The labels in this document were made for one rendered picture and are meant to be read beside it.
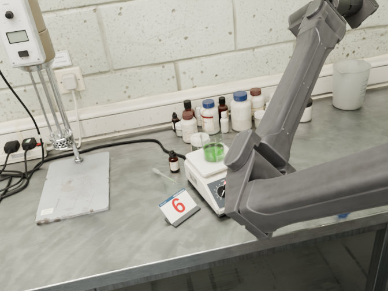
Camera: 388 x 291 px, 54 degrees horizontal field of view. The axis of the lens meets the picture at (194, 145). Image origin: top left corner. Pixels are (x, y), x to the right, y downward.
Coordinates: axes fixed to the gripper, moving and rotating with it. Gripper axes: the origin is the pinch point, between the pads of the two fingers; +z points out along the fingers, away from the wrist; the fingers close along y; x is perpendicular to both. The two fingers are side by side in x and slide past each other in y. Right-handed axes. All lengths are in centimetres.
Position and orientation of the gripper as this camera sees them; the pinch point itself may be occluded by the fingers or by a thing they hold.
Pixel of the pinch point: (369, 2)
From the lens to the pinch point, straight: 106.5
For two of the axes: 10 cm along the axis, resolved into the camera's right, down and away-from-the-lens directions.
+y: 4.7, 8.5, -2.5
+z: 7.6, -2.4, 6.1
